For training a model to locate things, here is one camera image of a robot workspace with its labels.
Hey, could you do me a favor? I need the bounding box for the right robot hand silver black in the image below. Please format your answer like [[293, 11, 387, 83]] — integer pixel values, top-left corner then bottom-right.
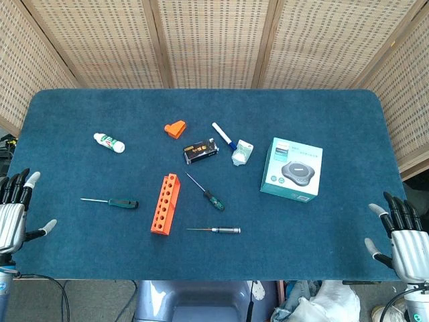
[[364, 191, 429, 282]]

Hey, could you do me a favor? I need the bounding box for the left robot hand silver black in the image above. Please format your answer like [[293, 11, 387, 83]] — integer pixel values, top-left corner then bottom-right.
[[0, 168, 58, 256]]

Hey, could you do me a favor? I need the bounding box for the green black handled screwdriver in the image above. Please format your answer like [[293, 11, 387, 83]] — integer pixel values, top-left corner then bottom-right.
[[185, 172, 226, 212], [80, 197, 139, 209]]

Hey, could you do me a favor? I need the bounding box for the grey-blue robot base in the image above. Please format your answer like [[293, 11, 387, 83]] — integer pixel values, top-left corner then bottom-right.
[[133, 280, 279, 322]]

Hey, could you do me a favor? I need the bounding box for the orange bit holder block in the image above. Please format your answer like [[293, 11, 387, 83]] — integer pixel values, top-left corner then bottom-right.
[[149, 173, 182, 235]]

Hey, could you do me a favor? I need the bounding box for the blue carpet table mat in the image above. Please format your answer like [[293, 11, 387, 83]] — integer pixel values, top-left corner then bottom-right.
[[0, 88, 412, 282]]

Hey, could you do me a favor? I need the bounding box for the white cloth bag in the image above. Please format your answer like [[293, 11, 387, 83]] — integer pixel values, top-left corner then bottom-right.
[[271, 280, 361, 322]]

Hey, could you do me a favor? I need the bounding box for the blue denim cloth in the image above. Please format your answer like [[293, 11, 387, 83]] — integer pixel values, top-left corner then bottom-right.
[[284, 280, 321, 303]]

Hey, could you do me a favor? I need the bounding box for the white bottle green label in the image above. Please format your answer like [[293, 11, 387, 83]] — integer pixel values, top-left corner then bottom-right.
[[93, 132, 126, 155]]

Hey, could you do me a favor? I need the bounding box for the teal speaker product box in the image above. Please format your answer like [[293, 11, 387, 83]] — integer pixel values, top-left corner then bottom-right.
[[259, 137, 324, 203]]

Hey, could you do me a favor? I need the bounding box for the woven rattan screen panel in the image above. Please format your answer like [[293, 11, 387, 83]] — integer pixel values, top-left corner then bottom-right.
[[21, 0, 174, 90], [0, 0, 80, 135], [256, 0, 422, 90], [351, 0, 429, 180], [149, 0, 279, 90]]

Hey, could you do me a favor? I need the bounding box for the white perforated shoe insole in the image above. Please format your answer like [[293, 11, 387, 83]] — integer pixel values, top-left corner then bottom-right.
[[251, 280, 266, 302]]

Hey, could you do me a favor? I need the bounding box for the orange triangular plastic block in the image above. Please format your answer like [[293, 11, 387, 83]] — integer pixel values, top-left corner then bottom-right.
[[164, 120, 187, 140]]

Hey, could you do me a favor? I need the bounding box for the crumpled white green packet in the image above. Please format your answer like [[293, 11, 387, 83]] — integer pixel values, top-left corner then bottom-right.
[[231, 139, 255, 167]]

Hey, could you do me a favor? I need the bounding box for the black box gold print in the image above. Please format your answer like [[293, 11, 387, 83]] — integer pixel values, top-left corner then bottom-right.
[[183, 138, 220, 165]]

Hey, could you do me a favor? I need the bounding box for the white marker blue cap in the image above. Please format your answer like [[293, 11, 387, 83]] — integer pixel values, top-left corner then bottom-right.
[[211, 122, 237, 151]]

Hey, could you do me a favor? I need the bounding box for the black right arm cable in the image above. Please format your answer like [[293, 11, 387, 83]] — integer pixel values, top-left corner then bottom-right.
[[383, 288, 408, 322]]

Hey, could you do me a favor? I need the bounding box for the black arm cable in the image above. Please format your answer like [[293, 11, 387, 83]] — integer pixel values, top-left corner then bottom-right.
[[13, 273, 71, 322], [383, 288, 408, 322]]

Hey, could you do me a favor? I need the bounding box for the black equipment with cables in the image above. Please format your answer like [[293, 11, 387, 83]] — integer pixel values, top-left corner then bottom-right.
[[0, 132, 18, 176]]

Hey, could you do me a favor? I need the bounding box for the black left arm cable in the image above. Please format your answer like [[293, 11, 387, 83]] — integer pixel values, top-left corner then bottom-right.
[[13, 273, 71, 322]]

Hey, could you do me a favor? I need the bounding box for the silver handled precision screwdriver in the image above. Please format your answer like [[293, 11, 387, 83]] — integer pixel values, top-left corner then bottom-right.
[[186, 226, 241, 234]]

